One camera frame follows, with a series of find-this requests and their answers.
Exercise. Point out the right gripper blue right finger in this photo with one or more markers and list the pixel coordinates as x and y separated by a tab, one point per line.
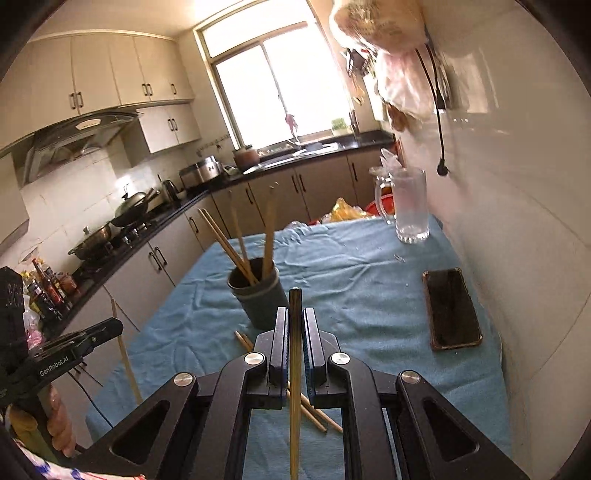
396	426

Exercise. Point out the bamboo chopstick nine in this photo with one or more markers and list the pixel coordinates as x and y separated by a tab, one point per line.
240	239

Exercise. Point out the black smartphone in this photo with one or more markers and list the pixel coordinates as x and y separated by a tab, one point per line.
452	316

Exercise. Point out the black wok with lid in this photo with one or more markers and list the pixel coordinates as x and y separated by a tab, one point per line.
133	208

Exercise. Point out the yellow plastic bag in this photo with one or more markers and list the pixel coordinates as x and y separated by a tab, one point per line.
342	211

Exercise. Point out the hanging plastic bags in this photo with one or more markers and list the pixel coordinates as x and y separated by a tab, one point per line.
402	59

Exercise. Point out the kitchen cabinets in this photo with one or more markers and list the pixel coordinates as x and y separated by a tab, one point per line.
306	189
73	79

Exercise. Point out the sauce bottles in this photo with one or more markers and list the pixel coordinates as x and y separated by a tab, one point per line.
46	292

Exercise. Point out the bamboo chopstick four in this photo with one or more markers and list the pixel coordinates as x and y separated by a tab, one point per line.
268	244

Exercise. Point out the red basin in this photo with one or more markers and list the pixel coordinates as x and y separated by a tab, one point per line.
387	202

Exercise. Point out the range hood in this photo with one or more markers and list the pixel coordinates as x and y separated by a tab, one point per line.
60	144

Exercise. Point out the kitchen window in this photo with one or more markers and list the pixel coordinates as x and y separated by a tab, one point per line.
274	74

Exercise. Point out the dark utensil holder cup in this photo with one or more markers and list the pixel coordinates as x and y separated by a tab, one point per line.
261	300

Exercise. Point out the bamboo chopstick two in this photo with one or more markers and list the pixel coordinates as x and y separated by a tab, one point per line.
128	371

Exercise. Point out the upper kitchen cabinets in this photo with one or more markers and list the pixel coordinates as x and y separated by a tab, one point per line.
73	79

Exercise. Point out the clear glass mug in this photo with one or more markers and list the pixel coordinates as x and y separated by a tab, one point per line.
409	188

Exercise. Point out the silver rice cooker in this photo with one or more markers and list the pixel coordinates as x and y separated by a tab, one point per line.
201	172

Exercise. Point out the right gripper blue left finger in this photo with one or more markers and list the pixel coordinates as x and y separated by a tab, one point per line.
196	427

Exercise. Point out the brown clay pot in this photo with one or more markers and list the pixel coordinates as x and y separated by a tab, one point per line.
246	158

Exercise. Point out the steel pot on stove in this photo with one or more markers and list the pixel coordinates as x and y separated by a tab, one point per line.
92	242

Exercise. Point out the bamboo chopstick seven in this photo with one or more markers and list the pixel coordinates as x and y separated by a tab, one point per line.
316	416

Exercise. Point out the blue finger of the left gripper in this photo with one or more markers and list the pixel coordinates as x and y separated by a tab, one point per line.
92	334

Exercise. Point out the lower kitchen cabinets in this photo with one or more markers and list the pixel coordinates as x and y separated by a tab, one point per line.
306	189

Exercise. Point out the bamboo chopstick eight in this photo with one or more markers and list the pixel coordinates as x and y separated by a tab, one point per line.
225	245

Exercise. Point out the bamboo chopstick three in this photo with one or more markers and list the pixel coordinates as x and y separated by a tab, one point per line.
294	316

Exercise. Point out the person left hand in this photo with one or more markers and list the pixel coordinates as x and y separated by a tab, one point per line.
59	426

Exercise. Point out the blue towel table cloth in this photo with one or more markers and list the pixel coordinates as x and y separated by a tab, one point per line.
366	289

